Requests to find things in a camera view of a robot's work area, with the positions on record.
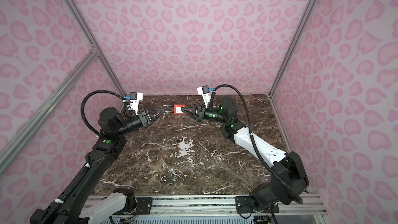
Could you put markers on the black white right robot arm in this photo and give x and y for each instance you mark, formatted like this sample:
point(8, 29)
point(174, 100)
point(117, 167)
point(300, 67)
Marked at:
point(288, 176)

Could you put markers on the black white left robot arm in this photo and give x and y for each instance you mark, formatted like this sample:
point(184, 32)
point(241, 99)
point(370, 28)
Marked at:
point(67, 207)

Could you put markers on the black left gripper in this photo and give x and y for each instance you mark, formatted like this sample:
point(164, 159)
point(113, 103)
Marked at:
point(145, 118)

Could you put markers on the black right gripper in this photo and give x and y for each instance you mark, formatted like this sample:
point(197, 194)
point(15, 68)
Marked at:
point(199, 117)

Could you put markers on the aluminium corner frame post left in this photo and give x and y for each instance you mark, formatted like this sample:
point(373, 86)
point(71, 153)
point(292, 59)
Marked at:
point(83, 25)

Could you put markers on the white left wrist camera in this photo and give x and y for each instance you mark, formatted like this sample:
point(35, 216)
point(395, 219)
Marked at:
point(132, 101)

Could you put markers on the aluminium diagonal frame bar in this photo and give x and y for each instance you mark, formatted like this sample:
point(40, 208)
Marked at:
point(19, 141)

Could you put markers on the red padlock with steel shackle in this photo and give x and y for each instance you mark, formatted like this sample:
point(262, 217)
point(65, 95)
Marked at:
point(173, 109)

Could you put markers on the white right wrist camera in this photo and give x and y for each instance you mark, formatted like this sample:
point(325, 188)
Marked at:
point(205, 92)

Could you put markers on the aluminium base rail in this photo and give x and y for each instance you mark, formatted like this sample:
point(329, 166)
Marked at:
point(199, 209)

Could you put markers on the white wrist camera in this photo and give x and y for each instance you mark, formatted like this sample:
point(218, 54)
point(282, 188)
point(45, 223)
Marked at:
point(132, 101)
point(205, 92)

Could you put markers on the aluminium corner frame post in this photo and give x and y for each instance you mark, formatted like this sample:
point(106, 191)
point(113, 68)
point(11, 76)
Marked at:
point(299, 30)
point(83, 25)

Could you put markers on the small black padlock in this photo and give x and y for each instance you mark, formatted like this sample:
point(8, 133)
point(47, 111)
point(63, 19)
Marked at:
point(168, 180)

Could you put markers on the aluminium corner frame post right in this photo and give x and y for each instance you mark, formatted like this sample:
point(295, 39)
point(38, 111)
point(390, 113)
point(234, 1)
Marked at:
point(299, 30)

